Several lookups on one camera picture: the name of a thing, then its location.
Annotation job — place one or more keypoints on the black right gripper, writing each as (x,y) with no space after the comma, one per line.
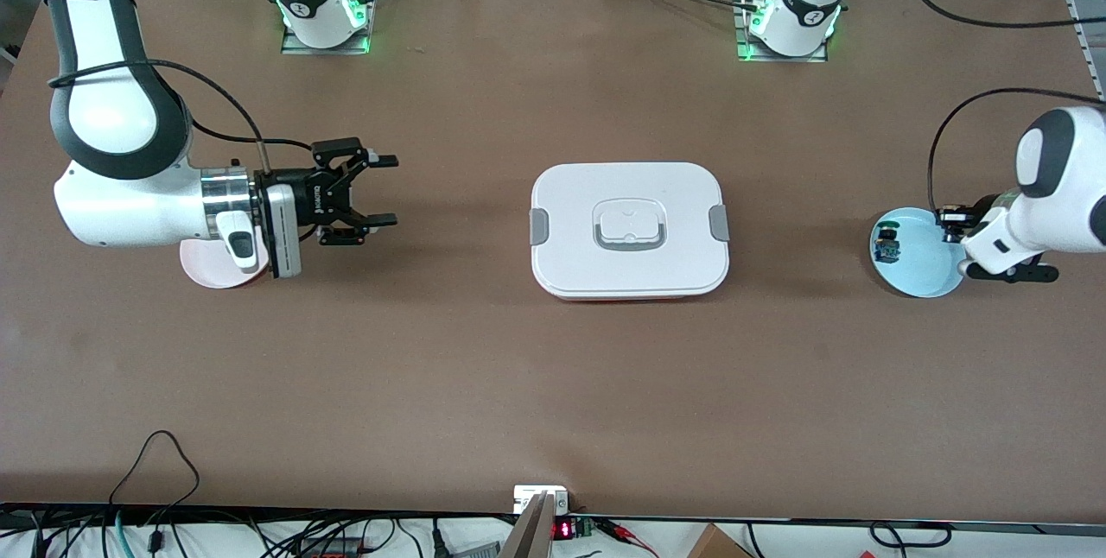
(313,193)

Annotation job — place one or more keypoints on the red clip test leads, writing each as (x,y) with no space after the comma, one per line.
(626,534)

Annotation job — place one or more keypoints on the light blue round plate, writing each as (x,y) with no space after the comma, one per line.
(920,260)

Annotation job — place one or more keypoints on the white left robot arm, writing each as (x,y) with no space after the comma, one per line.
(1063,187)

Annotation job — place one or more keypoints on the grey aluminium profile bar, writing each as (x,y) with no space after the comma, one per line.
(527,536)

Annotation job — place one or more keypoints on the green blue switch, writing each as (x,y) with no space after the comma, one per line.
(886,243)

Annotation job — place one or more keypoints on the pink round plate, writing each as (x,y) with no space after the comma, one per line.
(207,271)

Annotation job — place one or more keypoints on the metal base plate right arm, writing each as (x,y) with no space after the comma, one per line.
(367,14)

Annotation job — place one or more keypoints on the white socket block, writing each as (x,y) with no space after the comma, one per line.
(531,496)

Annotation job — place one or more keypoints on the red digit display module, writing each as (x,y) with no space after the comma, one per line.
(563,530)

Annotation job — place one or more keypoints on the brown cardboard box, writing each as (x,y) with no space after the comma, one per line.
(717,543)

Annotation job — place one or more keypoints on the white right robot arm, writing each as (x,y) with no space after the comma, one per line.
(112,117)

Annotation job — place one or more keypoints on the perforated aluminium rail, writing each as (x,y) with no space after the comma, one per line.
(1084,31)

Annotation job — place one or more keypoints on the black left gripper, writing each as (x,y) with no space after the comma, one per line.
(957,220)

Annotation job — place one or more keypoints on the white lunch box grey clips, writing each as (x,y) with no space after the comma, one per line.
(631,269)

